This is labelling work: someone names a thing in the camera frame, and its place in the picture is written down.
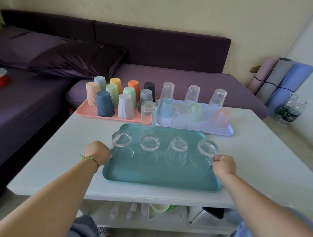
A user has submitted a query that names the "person's left hand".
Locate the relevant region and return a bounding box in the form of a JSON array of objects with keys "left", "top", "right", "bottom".
[{"left": 84, "top": 141, "right": 113, "bottom": 168}]

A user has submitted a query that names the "person's right hand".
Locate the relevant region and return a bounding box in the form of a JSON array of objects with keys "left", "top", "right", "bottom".
[{"left": 211, "top": 155, "right": 237, "bottom": 181}]

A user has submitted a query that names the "teal plastic tray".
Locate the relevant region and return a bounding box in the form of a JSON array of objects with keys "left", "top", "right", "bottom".
[{"left": 102, "top": 123, "right": 222, "bottom": 193}]

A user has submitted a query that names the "person's right forearm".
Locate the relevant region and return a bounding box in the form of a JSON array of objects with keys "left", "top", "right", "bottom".
[{"left": 221, "top": 172, "right": 313, "bottom": 237}]

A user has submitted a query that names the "person's left forearm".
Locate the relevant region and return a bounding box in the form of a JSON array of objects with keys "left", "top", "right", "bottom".
[{"left": 0, "top": 156, "right": 99, "bottom": 237}]

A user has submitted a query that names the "short clear glass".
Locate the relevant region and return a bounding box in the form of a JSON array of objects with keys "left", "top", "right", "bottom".
[
  {"left": 164, "top": 137, "right": 188, "bottom": 168},
  {"left": 112, "top": 131, "right": 134, "bottom": 162},
  {"left": 191, "top": 139, "right": 219, "bottom": 171},
  {"left": 138, "top": 135, "right": 160, "bottom": 166}
]

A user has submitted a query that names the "lavender plastic tray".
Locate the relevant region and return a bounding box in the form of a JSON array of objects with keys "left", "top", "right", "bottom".
[{"left": 152, "top": 98, "right": 234, "bottom": 136}]

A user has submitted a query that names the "translucent pink cup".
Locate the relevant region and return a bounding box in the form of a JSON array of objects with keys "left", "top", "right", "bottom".
[{"left": 212, "top": 108, "right": 231, "bottom": 128}]

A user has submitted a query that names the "pink plastic tray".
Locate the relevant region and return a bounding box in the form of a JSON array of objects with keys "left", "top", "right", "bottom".
[{"left": 76, "top": 96, "right": 158, "bottom": 125}]

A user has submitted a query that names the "navy ribbed plastic cup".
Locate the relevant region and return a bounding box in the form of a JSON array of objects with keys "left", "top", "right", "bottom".
[{"left": 96, "top": 91, "right": 115, "bottom": 117}]

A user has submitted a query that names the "white ribbed plastic cup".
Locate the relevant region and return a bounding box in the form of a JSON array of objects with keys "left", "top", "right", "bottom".
[{"left": 118, "top": 94, "right": 135, "bottom": 120}]

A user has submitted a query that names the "translucent green cup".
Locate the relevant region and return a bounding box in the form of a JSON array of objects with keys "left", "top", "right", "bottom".
[{"left": 189, "top": 103, "right": 202, "bottom": 122}]

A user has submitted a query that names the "tall clear glass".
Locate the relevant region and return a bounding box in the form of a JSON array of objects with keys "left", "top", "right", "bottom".
[
  {"left": 140, "top": 101, "right": 158, "bottom": 138},
  {"left": 169, "top": 105, "right": 192, "bottom": 140}
]

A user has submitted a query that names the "white coffee table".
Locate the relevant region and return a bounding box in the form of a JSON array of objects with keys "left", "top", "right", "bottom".
[{"left": 7, "top": 108, "right": 310, "bottom": 237}]

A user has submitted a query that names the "light green ribbed plastic cup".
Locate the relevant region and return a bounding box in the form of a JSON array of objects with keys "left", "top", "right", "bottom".
[{"left": 106, "top": 84, "right": 120, "bottom": 109}]

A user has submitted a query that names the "peach ribbed plastic cup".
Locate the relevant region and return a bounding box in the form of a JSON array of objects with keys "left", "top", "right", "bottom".
[{"left": 86, "top": 82, "right": 101, "bottom": 107}]

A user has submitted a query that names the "mint ribbed plastic cup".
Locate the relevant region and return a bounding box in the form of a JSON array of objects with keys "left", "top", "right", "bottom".
[{"left": 123, "top": 87, "right": 137, "bottom": 109}]

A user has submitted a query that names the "textured clear glass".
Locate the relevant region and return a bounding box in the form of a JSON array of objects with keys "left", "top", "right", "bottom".
[
  {"left": 160, "top": 82, "right": 175, "bottom": 101},
  {"left": 209, "top": 89, "right": 228, "bottom": 108},
  {"left": 184, "top": 85, "right": 201, "bottom": 106}
]

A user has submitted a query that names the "grey ribbed plastic cup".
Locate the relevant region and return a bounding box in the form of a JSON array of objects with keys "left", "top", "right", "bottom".
[{"left": 138, "top": 89, "right": 153, "bottom": 113}]

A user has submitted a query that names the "yellow ribbed plastic cup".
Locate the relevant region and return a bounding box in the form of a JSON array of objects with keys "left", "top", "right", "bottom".
[{"left": 110, "top": 78, "right": 123, "bottom": 95}]

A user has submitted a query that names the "translucent blue cup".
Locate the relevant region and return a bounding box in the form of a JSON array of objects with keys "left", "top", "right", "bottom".
[{"left": 156, "top": 98, "right": 173, "bottom": 118}]

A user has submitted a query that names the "light blue ribbed plastic cup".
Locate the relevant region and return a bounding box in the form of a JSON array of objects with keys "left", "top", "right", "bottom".
[{"left": 94, "top": 76, "right": 107, "bottom": 92}]

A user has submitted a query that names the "orange ribbed plastic cup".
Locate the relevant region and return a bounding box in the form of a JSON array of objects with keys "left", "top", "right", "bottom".
[{"left": 128, "top": 80, "right": 140, "bottom": 96}]

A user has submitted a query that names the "green bowl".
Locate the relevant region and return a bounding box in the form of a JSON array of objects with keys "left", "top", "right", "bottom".
[{"left": 150, "top": 203, "right": 178, "bottom": 219}]

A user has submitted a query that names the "black ribbed plastic cup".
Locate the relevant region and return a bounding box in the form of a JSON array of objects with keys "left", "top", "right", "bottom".
[{"left": 143, "top": 82, "right": 156, "bottom": 97}]

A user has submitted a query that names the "clear bottle with green label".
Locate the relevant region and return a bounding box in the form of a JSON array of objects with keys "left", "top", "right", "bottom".
[
  {"left": 281, "top": 100, "right": 310, "bottom": 125},
  {"left": 275, "top": 93, "right": 299, "bottom": 121}
]

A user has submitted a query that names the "rolled pink yoga mat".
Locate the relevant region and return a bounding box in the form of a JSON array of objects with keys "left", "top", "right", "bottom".
[{"left": 247, "top": 57, "right": 280, "bottom": 96}]

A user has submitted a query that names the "dark purple pillow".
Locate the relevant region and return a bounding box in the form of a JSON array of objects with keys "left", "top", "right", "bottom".
[{"left": 26, "top": 40, "right": 129, "bottom": 80}]

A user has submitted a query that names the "rolled grey yoga mat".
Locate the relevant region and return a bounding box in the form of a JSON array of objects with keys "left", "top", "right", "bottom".
[{"left": 255, "top": 58, "right": 295, "bottom": 105}]

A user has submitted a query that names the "rolled blue yoga mat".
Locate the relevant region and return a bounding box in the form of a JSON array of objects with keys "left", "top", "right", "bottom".
[{"left": 265, "top": 62, "right": 313, "bottom": 115}]

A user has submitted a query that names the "purple sofa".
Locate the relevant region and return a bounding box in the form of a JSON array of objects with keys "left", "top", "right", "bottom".
[{"left": 0, "top": 9, "right": 269, "bottom": 193}]

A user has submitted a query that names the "red and white container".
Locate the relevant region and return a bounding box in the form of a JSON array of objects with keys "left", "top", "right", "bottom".
[{"left": 0, "top": 68, "right": 12, "bottom": 89}]

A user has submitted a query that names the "green string bracelet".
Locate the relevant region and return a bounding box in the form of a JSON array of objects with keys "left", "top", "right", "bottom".
[{"left": 79, "top": 154, "right": 99, "bottom": 171}]

